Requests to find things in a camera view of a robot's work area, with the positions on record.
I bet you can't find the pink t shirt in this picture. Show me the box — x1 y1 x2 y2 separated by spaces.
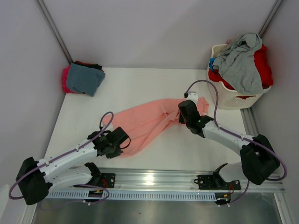
102 96 210 159

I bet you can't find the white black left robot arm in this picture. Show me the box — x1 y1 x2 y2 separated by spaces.
16 127 131 205

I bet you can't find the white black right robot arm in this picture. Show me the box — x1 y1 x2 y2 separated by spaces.
178 100 280 189

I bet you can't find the white perforated laundry basket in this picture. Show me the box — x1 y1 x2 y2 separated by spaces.
206 44 271 109

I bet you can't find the blue garment in basket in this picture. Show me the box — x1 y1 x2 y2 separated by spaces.
209 57 216 71

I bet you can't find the folded teal t shirt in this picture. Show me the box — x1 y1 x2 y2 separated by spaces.
66 63 105 97

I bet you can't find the grey t shirt in basket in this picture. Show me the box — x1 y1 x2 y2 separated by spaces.
212 33 263 95

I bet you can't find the folded black t shirt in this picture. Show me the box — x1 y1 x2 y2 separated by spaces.
74 61 102 70

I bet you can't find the folded magenta t shirt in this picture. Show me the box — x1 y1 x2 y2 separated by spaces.
61 64 80 93

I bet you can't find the red t shirt in basket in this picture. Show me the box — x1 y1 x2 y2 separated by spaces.
208 44 273 90

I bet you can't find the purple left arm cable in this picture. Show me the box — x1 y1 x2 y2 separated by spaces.
9 111 115 208

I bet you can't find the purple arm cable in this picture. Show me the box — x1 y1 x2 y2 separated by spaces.
9 111 115 208
183 79 288 208

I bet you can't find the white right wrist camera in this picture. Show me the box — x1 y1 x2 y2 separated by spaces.
184 91 199 104

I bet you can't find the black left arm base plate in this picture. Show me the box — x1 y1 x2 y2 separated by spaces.
86 173 116 189

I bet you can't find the white slotted cable duct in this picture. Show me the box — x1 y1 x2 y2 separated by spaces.
47 189 216 202

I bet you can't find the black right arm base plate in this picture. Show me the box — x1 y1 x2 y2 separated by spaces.
193 175 241 190

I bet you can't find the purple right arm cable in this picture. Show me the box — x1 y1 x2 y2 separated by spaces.
183 79 288 208

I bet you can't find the right corner aluminium post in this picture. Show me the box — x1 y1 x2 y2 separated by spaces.
258 0 285 38

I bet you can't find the corner aluminium post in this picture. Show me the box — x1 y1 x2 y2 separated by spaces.
258 0 285 38
35 0 73 64

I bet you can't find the left corner aluminium post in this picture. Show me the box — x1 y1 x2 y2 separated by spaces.
35 0 73 64

